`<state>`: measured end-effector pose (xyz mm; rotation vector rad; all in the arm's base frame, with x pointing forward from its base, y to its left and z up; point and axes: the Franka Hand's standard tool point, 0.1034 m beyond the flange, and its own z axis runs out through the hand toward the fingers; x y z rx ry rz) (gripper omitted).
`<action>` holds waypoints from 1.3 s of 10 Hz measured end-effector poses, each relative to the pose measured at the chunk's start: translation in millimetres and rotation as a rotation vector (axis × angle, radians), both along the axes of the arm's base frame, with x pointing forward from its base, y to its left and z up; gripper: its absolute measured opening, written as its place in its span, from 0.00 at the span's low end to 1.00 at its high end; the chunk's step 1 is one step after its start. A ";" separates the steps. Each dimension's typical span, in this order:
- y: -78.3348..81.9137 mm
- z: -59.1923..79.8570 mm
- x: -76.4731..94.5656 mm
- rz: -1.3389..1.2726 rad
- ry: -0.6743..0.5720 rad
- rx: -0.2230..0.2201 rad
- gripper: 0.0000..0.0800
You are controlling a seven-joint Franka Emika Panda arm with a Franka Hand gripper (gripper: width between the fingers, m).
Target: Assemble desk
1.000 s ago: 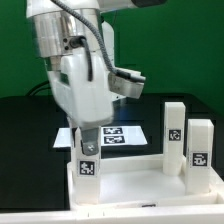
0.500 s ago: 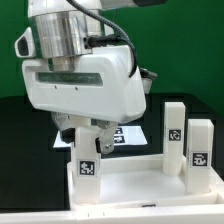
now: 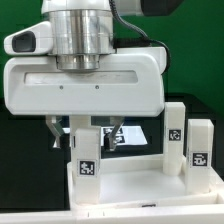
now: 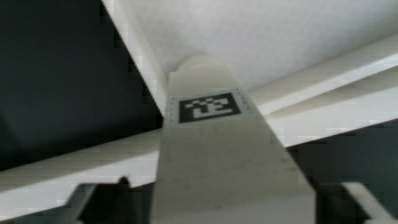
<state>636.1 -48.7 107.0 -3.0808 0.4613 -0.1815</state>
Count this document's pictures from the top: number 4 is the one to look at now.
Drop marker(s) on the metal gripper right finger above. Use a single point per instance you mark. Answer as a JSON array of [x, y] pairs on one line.
[[348, 206]]

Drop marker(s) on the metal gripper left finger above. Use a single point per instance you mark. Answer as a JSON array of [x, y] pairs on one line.
[[100, 205]]

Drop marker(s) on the white leg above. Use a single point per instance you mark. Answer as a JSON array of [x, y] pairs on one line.
[[228, 179]]

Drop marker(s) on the white desk top tray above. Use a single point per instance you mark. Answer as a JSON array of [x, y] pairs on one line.
[[300, 45]]

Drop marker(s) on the white frame rail front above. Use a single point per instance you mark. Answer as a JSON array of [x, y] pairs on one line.
[[37, 184]]

